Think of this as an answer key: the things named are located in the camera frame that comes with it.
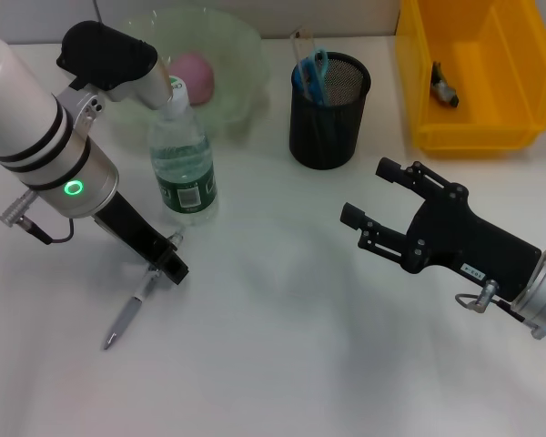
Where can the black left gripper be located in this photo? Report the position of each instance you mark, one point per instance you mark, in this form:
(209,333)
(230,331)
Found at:
(141,236)

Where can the black mesh pen holder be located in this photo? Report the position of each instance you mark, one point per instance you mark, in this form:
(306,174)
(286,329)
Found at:
(323,136)

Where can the green glass fruit bowl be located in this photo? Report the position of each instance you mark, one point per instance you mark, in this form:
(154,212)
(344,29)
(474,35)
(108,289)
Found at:
(236,59)

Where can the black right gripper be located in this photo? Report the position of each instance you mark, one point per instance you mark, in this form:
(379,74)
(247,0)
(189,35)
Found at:
(473,246)

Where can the pink toy peach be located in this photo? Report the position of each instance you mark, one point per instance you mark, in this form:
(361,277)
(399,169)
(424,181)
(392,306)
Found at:
(200,77)

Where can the clear plastic ruler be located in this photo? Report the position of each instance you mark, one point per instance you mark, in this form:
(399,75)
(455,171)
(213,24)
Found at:
(302,50)

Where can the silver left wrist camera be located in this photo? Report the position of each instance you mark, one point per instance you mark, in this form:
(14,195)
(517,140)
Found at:
(104,54)

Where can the blue scissors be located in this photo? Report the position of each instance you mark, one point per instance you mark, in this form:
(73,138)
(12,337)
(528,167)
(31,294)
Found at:
(318,79)

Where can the silver ballpoint pen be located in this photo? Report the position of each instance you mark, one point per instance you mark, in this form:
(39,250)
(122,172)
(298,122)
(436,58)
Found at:
(123,318)

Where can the clear green-label water bottle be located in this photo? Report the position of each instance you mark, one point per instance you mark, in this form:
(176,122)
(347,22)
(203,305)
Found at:
(182,155)

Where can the yellow plastic bin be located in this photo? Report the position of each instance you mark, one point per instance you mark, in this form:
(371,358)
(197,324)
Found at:
(491,127)

